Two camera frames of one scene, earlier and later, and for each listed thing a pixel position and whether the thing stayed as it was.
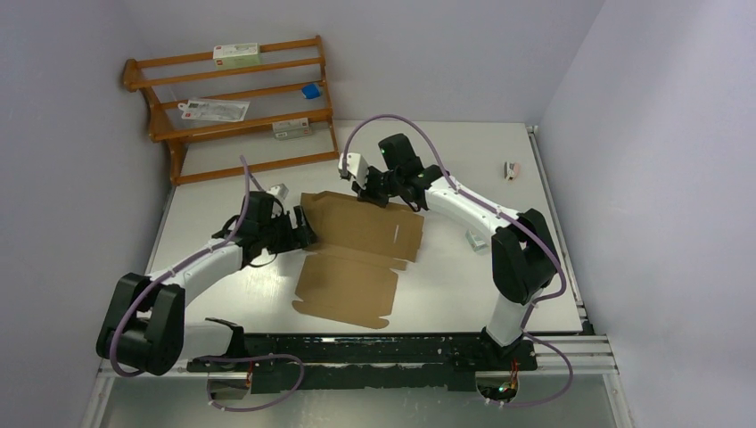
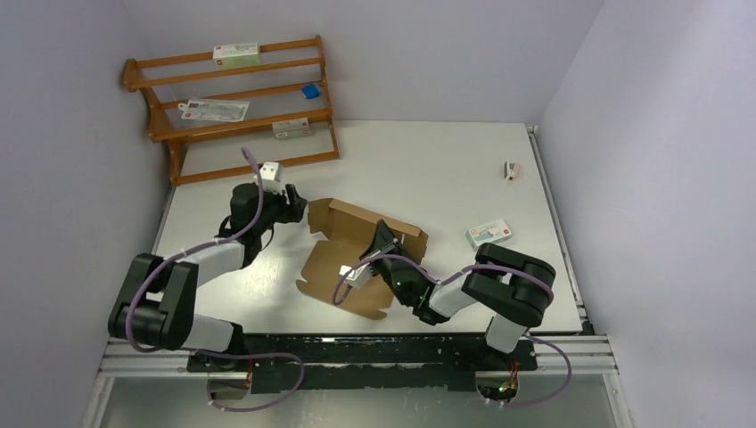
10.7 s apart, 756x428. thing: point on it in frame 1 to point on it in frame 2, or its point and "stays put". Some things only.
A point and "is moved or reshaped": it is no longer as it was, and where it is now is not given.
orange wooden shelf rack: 238,111 stays put
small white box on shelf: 291,128 stays put
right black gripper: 366,195 to 382,236
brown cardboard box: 350,279 is moved or reshaped
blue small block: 311,91 stays put
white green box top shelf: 236,54 stays put
